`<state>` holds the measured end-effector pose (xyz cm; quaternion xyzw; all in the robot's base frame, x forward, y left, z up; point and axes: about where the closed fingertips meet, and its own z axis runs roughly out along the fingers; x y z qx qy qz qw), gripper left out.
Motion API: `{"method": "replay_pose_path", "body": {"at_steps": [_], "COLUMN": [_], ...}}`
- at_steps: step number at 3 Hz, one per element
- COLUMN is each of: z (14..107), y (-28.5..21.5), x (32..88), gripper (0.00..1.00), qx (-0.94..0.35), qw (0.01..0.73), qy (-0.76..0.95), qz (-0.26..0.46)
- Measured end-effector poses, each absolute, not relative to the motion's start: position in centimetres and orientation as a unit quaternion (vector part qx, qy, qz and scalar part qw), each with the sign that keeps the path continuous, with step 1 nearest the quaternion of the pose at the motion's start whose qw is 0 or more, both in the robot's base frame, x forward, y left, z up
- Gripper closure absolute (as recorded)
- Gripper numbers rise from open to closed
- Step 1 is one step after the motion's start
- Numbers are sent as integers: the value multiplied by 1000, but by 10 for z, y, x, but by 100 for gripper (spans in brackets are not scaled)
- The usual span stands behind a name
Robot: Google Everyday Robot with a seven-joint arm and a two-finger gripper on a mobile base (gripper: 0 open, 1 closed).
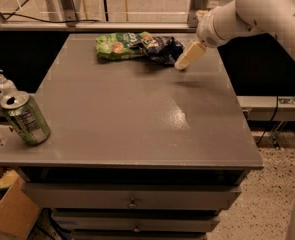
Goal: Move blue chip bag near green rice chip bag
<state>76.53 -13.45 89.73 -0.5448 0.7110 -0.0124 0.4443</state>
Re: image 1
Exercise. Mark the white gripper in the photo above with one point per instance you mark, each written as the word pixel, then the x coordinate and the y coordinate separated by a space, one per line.
pixel 207 30

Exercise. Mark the green rice chip bag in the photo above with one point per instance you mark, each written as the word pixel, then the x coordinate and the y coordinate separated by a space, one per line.
pixel 120 45

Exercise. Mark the metal rail frame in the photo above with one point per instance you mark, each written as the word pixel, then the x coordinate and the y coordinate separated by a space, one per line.
pixel 104 15

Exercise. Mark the green soda can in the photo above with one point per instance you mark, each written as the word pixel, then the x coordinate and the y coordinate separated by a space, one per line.
pixel 23 113

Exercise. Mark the top grey drawer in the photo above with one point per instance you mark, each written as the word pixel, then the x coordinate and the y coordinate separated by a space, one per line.
pixel 132 197

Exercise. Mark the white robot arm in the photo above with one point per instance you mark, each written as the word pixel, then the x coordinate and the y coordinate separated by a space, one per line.
pixel 242 18

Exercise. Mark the grey drawer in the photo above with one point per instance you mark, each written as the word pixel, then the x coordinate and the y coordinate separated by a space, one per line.
pixel 137 221
pixel 132 197

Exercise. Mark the blue chip bag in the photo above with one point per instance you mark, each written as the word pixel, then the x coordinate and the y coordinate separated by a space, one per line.
pixel 163 49

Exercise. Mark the cardboard box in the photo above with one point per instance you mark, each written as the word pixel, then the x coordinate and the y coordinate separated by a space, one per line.
pixel 18 213

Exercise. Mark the pump dispenser bottle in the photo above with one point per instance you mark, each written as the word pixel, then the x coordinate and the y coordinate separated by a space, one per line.
pixel 6 85

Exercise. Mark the grey drawer cabinet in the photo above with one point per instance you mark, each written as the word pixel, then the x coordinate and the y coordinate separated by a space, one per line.
pixel 135 122

